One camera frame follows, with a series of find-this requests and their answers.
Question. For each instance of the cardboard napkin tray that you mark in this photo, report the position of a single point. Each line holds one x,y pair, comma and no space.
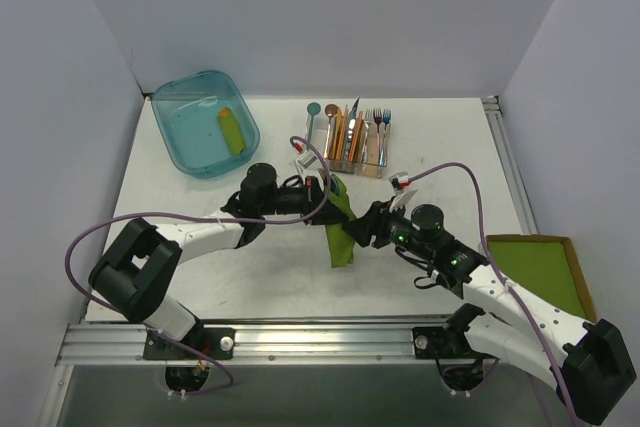
575,267

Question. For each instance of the rolled green napkin bundle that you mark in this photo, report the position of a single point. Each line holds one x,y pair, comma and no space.
231,132

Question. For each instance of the green napkin stack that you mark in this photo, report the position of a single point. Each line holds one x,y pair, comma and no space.
542,268

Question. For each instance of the copper spoon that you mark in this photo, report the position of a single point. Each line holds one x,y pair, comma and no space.
331,111

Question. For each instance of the black knife in organizer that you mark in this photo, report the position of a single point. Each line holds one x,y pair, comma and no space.
354,124

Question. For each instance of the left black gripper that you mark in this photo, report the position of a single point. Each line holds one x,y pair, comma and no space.
316,201

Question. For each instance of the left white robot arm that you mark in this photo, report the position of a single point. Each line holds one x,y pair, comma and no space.
135,272

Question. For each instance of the right side aluminium rail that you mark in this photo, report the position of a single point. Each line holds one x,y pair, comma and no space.
524,213

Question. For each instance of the clear cutlery organizer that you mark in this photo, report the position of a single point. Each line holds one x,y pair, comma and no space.
362,160

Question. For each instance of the green paper napkin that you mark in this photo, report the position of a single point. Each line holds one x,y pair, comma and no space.
341,245

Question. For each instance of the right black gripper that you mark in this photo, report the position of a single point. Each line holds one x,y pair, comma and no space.
377,222

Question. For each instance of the teal plastic bin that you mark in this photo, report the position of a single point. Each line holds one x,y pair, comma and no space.
186,114

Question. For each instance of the teal spoon in organizer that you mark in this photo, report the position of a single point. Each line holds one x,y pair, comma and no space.
313,109

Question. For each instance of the blue iridescent fork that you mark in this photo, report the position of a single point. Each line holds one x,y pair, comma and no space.
386,119

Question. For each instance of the teal spoon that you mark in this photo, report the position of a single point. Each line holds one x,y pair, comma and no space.
336,185
313,109

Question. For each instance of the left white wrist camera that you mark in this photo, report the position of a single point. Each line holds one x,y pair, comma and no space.
305,158

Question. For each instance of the aluminium frame rail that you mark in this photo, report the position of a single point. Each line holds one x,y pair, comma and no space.
386,340

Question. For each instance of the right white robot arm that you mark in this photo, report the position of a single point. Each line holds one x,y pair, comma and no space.
588,364

